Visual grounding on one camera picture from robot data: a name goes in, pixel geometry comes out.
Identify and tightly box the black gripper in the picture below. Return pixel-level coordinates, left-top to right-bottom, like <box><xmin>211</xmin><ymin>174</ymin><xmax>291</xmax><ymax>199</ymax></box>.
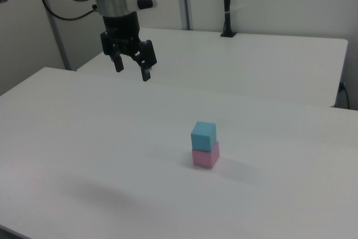
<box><xmin>100</xmin><ymin>11</ymin><xmax>158</xmax><ymax>83</ymax></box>

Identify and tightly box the blue cube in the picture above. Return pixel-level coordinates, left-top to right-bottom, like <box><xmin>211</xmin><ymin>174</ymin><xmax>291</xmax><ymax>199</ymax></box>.
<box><xmin>190</xmin><ymin>120</ymin><xmax>218</xmax><ymax>153</ymax></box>

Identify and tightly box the pink cube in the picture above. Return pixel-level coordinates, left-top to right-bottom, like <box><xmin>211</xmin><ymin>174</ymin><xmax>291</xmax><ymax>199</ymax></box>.
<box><xmin>191</xmin><ymin>140</ymin><xmax>220</xmax><ymax>170</ymax></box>

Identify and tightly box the white side table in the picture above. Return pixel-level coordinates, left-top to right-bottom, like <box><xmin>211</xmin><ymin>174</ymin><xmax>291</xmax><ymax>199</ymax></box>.
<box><xmin>76</xmin><ymin>27</ymin><xmax>349</xmax><ymax>109</ymax></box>

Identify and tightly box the black table clamp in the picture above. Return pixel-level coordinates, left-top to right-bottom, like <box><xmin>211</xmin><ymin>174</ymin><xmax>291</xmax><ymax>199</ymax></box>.
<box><xmin>220</xmin><ymin>0</ymin><xmax>238</xmax><ymax>39</ymax></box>

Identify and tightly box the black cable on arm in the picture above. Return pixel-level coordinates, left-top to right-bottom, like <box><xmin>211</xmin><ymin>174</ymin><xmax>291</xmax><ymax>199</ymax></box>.
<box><xmin>41</xmin><ymin>0</ymin><xmax>98</xmax><ymax>22</ymax></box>

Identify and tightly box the black power cable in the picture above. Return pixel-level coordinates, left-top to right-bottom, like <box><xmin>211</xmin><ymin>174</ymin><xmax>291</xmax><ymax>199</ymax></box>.
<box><xmin>338</xmin><ymin>81</ymin><xmax>351</xmax><ymax>110</ymax></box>

